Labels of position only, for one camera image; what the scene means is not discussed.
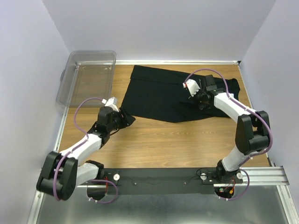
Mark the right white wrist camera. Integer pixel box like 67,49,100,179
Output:
183,79,201,97

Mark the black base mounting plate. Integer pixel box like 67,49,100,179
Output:
103,168,243,195

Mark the black t shirt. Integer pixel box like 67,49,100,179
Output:
121,65,228,123

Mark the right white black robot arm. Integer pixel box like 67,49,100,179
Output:
183,75,273,183

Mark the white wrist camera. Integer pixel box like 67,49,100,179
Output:
101,97,120,112
183,79,201,97

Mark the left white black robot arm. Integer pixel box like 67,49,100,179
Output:
36,106,135,201

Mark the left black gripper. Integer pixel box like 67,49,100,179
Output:
107,106,136,132

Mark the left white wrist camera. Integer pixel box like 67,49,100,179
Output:
101,97,120,112

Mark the aluminium frame rail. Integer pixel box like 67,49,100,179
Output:
38,166,291,187

